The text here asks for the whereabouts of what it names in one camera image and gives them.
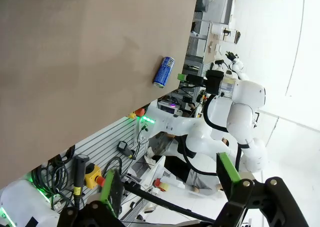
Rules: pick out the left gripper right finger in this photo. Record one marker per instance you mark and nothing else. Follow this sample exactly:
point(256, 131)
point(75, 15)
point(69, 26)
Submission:
point(232, 179)

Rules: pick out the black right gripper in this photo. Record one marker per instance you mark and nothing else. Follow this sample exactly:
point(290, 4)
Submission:
point(215, 82)

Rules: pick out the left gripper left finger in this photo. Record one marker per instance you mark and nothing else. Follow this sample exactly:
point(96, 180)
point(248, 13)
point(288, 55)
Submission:
point(113, 192)

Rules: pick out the blue and white drink can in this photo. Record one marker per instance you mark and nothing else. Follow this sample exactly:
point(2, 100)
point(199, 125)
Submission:
point(163, 72)

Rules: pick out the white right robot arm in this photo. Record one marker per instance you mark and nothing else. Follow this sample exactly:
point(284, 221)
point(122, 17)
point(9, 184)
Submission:
point(240, 104)

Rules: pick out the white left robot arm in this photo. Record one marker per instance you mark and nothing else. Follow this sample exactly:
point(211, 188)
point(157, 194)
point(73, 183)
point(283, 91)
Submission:
point(22, 204)

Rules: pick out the yellow emergency stop box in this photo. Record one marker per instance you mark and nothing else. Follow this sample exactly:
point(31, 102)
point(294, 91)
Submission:
point(136, 113)
point(93, 175)

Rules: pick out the seated person in grey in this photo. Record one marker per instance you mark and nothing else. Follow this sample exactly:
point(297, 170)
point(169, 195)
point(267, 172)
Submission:
point(202, 184)

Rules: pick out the metal storage shelf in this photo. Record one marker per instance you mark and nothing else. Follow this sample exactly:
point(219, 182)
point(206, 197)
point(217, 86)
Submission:
point(212, 42)

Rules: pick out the black handheld pendant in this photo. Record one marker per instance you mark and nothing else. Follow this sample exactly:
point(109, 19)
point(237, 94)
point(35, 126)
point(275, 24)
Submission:
point(126, 149)

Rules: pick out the grey slatted table panel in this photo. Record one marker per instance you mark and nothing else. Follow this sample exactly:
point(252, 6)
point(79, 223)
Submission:
point(110, 142)

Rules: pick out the black tripod rod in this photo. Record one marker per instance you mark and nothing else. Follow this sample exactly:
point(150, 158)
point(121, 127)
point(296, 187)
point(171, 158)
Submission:
point(170, 204)

